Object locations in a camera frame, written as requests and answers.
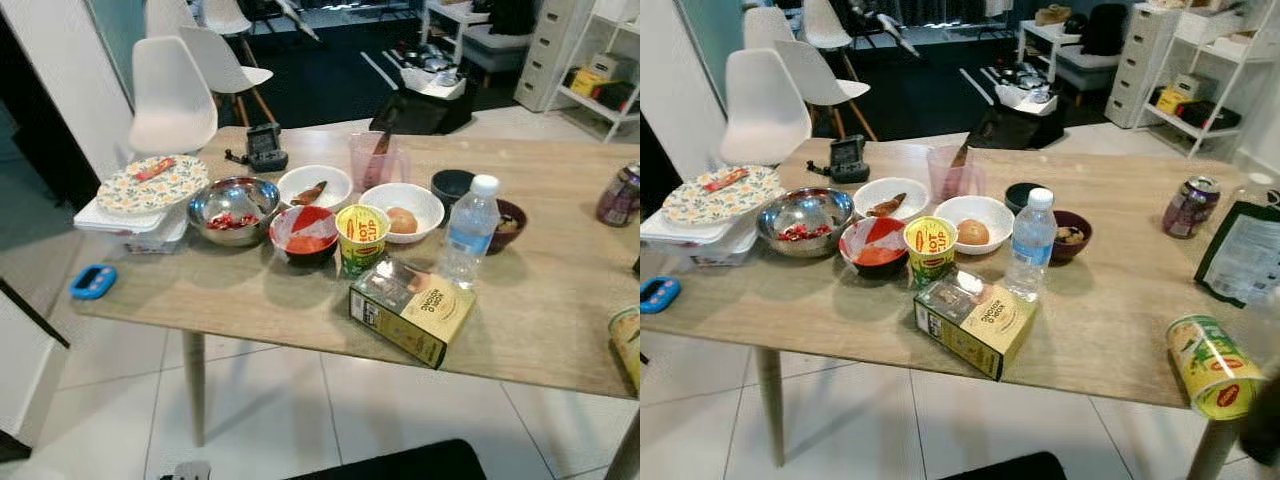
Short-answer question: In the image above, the clear white-capped water bottle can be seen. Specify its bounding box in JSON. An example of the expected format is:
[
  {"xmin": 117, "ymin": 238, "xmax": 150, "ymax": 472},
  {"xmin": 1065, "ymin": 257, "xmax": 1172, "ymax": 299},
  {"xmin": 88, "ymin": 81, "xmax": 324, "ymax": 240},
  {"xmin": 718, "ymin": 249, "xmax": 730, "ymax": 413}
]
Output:
[
  {"xmin": 438, "ymin": 175, "xmax": 501, "ymax": 290},
  {"xmin": 1005, "ymin": 188, "xmax": 1058, "ymax": 302}
]

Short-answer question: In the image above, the purple soda can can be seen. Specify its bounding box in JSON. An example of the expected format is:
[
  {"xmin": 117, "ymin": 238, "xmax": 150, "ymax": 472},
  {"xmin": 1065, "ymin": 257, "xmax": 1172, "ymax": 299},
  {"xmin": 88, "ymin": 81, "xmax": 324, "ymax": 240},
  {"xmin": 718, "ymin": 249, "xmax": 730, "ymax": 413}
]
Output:
[
  {"xmin": 1162, "ymin": 175, "xmax": 1221, "ymax": 239},
  {"xmin": 597, "ymin": 163, "xmax": 641, "ymax": 228}
]

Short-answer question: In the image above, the white plastic food container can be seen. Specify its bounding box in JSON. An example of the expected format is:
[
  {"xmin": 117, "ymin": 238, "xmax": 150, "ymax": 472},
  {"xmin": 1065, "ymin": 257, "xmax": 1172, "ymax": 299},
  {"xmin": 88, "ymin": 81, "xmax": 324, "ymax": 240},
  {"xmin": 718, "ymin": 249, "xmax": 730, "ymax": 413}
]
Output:
[
  {"xmin": 74, "ymin": 196, "xmax": 191, "ymax": 254},
  {"xmin": 641, "ymin": 212, "xmax": 759, "ymax": 269}
]

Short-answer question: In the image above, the blue timer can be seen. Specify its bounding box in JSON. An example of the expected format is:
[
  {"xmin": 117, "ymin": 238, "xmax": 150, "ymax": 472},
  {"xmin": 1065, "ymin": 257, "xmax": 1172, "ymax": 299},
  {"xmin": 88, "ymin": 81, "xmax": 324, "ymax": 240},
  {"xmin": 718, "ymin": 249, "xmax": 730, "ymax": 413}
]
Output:
[
  {"xmin": 640, "ymin": 276, "xmax": 681, "ymax": 315},
  {"xmin": 70, "ymin": 264, "xmax": 118, "ymax": 300}
]

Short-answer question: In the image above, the yellow green noodle cup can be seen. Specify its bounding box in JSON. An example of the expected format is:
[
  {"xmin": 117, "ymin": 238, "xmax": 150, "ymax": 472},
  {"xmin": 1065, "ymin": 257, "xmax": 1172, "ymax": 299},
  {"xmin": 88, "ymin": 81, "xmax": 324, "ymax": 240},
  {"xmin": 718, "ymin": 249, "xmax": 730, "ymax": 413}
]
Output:
[
  {"xmin": 1166, "ymin": 314, "xmax": 1266, "ymax": 421},
  {"xmin": 608, "ymin": 306, "xmax": 641, "ymax": 391},
  {"xmin": 904, "ymin": 216, "xmax": 959, "ymax": 291},
  {"xmin": 335, "ymin": 204, "xmax": 391, "ymax": 280}
]

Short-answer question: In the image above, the light wooden dining table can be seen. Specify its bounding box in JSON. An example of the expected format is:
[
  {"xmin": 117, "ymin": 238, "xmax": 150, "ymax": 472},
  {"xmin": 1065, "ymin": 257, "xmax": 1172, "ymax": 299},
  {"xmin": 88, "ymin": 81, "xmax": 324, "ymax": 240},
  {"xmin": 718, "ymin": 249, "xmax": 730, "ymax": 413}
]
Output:
[
  {"xmin": 72, "ymin": 125, "xmax": 641, "ymax": 480},
  {"xmin": 643, "ymin": 135, "xmax": 1280, "ymax": 480}
]

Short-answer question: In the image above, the maroon bowl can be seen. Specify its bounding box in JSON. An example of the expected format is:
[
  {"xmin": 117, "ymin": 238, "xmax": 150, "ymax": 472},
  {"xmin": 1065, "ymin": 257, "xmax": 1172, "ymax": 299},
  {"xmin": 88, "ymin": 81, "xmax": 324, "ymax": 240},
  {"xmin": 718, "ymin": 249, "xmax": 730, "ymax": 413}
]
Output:
[
  {"xmin": 1050, "ymin": 209, "xmax": 1093, "ymax": 265},
  {"xmin": 488, "ymin": 199, "xmax": 528, "ymax": 255}
]

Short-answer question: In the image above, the flat black bag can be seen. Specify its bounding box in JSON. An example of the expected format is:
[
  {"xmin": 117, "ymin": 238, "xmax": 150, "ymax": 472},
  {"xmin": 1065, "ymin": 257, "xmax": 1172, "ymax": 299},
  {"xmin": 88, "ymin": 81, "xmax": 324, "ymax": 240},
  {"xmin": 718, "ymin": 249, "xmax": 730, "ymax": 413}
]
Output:
[
  {"xmin": 1180, "ymin": 100, "xmax": 1242, "ymax": 131},
  {"xmin": 597, "ymin": 80, "xmax": 639, "ymax": 113}
]

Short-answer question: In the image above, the white shelf rack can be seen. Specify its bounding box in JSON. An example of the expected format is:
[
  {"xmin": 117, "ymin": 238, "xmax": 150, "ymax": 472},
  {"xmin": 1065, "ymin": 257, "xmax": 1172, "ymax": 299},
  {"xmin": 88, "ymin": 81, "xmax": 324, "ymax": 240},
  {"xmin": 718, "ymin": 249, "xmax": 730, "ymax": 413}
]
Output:
[
  {"xmin": 1142, "ymin": 0, "xmax": 1280, "ymax": 159},
  {"xmin": 555, "ymin": 0, "xmax": 641, "ymax": 143}
]

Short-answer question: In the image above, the stainless steel bowl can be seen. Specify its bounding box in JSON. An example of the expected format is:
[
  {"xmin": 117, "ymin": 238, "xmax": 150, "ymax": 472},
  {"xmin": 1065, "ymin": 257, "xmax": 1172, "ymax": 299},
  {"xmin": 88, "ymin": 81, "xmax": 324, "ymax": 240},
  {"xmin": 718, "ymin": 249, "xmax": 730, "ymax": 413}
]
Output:
[
  {"xmin": 187, "ymin": 177, "xmax": 282, "ymax": 247},
  {"xmin": 757, "ymin": 188, "xmax": 856, "ymax": 259}
]

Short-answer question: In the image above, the white plastic chair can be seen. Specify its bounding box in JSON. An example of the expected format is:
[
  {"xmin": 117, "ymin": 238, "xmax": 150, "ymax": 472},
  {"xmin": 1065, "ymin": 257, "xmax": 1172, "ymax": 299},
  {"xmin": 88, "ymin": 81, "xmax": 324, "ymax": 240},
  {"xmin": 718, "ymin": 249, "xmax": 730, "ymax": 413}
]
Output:
[
  {"xmin": 772, "ymin": 38, "xmax": 878, "ymax": 141},
  {"xmin": 800, "ymin": 0, "xmax": 856, "ymax": 51},
  {"xmin": 128, "ymin": 36, "xmax": 219, "ymax": 157},
  {"xmin": 720, "ymin": 47, "xmax": 813, "ymax": 167},
  {"xmin": 178, "ymin": 26, "xmax": 278, "ymax": 128},
  {"xmin": 200, "ymin": 0, "xmax": 253, "ymax": 37},
  {"xmin": 145, "ymin": 0, "xmax": 201, "ymax": 41},
  {"xmin": 742, "ymin": 5, "xmax": 796, "ymax": 51}
]

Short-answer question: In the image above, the black round bowl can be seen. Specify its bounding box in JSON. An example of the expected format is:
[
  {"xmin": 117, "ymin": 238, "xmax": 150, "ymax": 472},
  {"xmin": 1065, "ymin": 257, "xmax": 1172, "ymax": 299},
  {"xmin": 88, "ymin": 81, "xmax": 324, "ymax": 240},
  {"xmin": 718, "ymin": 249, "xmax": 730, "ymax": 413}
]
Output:
[
  {"xmin": 432, "ymin": 169, "xmax": 477, "ymax": 208},
  {"xmin": 1006, "ymin": 182, "xmax": 1047, "ymax": 215}
]

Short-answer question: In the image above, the white drawer cabinet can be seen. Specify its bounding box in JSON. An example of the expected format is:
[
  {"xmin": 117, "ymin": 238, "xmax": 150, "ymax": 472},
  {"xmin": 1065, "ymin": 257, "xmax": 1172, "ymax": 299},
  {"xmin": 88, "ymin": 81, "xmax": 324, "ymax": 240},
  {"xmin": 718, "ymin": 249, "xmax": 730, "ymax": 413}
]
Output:
[
  {"xmin": 1105, "ymin": 5, "xmax": 1183, "ymax": 129},
  {"xmin": 514, "ymin": 0, "xmax": 598, "ymax": 113}
]

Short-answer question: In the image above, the yellow cardboard food box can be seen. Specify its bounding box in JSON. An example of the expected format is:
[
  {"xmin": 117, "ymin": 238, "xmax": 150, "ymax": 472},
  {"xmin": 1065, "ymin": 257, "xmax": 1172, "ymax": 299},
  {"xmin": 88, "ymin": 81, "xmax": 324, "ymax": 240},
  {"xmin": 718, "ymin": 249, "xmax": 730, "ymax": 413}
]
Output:
[
  {"xmin": 349, "ymin": 258, "xmax": 477, "ymax": 369},
  {"xmin": 914, "ymin": 270, "xmax": 1039, "ymax": 381}
]

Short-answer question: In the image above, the black battery device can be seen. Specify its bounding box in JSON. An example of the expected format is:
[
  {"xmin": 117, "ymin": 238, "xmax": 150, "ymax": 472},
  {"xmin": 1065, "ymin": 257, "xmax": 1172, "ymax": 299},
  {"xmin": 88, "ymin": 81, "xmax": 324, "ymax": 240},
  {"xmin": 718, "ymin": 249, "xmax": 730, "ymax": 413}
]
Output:
[
  {"xmin": 808, "ymin": 135, "xmax": 871, "ymax": 184},
  {"xmin": 224, "ymin": 123, "xmax": 289, "ymax": 173}
]

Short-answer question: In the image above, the red bowl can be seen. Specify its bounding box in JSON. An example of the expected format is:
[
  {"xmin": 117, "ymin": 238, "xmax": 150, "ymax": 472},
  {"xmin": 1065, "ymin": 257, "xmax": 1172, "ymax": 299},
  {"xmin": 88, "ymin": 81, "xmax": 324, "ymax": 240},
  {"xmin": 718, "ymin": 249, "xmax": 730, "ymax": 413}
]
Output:
[
  {"xmin": 268, "ymin": 205, "xmax": 339, "ymax": 267},
  {"xmin": 839, "ymin": 217, "xmax": 910, "ymax": 279}
]

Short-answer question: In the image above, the grey bench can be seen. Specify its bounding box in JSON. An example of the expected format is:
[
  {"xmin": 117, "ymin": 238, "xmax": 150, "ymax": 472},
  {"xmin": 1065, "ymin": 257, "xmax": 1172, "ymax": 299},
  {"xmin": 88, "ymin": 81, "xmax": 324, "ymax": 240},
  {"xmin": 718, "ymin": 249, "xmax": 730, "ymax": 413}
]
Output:
[
  {"xmin": 462, "ymin": 24, "xmax": 533, "ymax": 76},
  {"xmin": 1053, "ymin": 45, "xmax": 1123, "ymax": 93}
]

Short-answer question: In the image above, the white bin with gear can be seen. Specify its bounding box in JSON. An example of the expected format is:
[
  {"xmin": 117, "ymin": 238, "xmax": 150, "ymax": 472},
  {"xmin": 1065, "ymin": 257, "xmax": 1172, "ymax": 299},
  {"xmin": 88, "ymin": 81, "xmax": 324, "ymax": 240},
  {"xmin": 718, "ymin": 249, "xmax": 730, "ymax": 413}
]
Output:
[
  {"xmin": 400, "ymin": 62, "xmax": 468, "ymax": 101},
  {"xmin": 995, "ymin": 62, "xmax": 1059, "ymax": 111}
]

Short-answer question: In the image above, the large black bag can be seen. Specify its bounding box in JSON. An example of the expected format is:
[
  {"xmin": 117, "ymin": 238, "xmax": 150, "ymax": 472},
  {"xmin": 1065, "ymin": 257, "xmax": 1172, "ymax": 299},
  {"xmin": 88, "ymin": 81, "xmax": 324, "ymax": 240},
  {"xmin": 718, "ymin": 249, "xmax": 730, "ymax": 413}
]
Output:
[
  {"xmin": 369, "ymin": 92, "xmax": 476, "ymax": 137},
  {"xmin": 967, "ymin": 103, "xmax": 1065, "ymax": 151}
]

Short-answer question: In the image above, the black backpack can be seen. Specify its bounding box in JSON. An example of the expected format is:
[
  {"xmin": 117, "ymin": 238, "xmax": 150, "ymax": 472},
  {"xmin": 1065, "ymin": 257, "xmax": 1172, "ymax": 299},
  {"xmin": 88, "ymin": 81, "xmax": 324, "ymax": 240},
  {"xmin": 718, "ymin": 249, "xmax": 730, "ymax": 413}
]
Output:
[
  {"xmin": 488, "ymin": 0, "xmax": 536, "ymax": 36},
  {"xmin": 1080, "ymin": 3, "xmax": 1129, "ymax": 58}
]

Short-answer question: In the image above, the large white bowl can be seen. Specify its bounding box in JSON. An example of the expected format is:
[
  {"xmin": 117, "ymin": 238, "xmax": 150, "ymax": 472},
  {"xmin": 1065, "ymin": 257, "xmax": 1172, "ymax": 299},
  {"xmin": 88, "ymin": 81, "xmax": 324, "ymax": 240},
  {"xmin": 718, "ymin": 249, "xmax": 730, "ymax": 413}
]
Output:
[
  {"xmin": 358, "ymin": 183, "xmax": 445, "ymax": 245},
  {"xmin": 933, "ymin": 195, "xmax": 1015, "ymax": 256}
]

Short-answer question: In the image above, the small white bowl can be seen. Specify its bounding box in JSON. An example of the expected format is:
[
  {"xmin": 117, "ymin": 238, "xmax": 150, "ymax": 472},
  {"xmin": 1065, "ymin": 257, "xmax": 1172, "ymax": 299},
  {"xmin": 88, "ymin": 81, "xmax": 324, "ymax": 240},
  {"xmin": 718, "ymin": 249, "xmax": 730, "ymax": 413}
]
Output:
[
  {"xmin": 277, "ymin": 165, "xmax": 353, "ymax": 211},
  {"xmin": 853, "ymin": 177, "xmax": 930, "ymax": 223}
]

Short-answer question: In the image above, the pink plastic cup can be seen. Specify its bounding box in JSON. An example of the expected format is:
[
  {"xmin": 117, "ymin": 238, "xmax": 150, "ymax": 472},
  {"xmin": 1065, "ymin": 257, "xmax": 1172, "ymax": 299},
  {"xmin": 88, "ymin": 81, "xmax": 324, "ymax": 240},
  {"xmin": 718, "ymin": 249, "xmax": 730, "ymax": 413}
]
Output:
[
  {"xmin": 349, "ymin": 131, "xmax": 411, "ymax": 193},
  {"xmin": 927, "ymin": 143, "xmax": 987, "ymax": 202}
]

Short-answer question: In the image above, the white side table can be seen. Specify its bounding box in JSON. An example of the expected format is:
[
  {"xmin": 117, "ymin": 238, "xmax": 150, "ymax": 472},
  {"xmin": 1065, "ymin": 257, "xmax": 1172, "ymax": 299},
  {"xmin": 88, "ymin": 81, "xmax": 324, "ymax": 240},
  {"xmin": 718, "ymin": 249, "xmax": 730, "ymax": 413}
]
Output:
[
  {"xmin": 424, "ymin": 0, "xmax": 491, "ymax": 63},
  {"xmin": 1018, "ymin": 18, "xmax": 1081, "ymax": 83}
]

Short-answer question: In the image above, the black floor mat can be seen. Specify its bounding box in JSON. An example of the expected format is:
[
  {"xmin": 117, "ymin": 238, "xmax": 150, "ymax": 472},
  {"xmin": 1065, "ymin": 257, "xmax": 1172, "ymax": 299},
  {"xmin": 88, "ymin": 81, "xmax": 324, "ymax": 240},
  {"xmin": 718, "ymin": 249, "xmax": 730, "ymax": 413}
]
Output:
[
  {"xmin": 940, "ymin": 452, "xmax": 1067, "ymax": 480},
  {"xmin": 290, "ymin": 438, "xmax": 488, "ymax": 480}
]

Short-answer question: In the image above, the dark green pouch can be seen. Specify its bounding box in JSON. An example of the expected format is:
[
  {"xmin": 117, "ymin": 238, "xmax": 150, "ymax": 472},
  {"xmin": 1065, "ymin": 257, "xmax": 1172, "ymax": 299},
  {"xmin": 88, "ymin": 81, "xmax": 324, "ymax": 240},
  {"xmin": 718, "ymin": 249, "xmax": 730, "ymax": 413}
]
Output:
[{"xmin": 1195, "ymin": 200, "xmax": 1280, "ymax": 308}]

